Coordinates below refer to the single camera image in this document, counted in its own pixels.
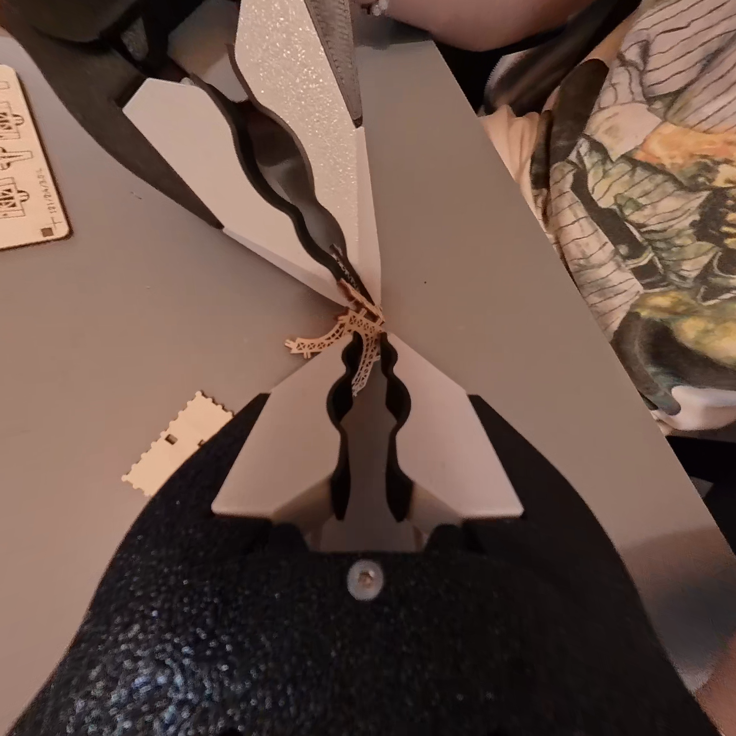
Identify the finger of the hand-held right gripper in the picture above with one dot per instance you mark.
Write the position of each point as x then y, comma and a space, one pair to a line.
190, 149
299, 86

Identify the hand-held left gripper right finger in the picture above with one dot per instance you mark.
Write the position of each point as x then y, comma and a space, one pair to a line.
460, 454

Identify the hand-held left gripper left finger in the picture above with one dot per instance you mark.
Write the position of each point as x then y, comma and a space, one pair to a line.
276, 454

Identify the wooden lattice arch piece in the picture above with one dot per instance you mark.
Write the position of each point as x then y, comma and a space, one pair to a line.
322, 344
362, 302

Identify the person's right forearm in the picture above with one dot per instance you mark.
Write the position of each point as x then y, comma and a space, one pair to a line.
471, 23

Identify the grey desk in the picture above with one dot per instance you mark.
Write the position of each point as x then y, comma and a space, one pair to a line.
489, 287

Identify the square wooden platform with holes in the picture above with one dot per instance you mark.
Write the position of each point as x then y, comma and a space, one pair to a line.
161, 454

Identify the wooden tower parts sheet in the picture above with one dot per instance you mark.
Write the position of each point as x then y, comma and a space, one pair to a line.
29, 230

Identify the black shorts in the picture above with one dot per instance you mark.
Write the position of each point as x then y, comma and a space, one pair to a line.
713, 466

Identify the person's printed white shirt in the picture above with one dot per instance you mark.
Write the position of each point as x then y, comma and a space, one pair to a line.
632, 201

